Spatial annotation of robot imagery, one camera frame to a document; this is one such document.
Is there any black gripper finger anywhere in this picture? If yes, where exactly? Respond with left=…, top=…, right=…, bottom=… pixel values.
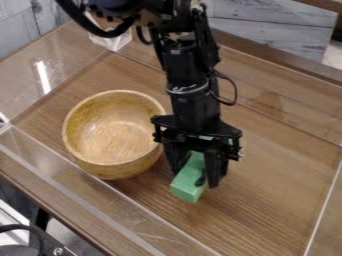
left=165, top=143, right=191, bottom=174
left=195, top=150, right=229, bottom=188

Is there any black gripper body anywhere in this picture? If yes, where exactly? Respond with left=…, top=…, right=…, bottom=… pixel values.
left=151, top=81, right=242, bottom=161

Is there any green rectangular block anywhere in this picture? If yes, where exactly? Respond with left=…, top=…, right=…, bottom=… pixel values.
left=170, top=150, right=207, bottom=203

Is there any brown wooden bowl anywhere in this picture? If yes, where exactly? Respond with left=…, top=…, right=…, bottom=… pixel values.
left=62, top=89, right=166, bottom=180

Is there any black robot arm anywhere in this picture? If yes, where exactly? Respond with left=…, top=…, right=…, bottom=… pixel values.
left=55, top=0, right=242, bottom=188

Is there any black table leg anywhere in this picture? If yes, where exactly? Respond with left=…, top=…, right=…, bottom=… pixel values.
left=31, top=208, right=53, bottom=231

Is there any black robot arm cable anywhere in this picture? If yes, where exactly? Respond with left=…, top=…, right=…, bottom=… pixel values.
left=209, top=69, right=240, bottom=107

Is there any clear acrylic tray wall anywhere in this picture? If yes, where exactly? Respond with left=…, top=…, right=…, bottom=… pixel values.
left=0, top=121, right=221, bottom=256

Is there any clear acrylic corner bracket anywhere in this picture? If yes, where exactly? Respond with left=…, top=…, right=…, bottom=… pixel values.
left=86, top=12, right=133, bottom=52

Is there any black cable under table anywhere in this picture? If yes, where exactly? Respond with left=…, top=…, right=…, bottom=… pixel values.
left=0, top=224, right=46, bottom=256

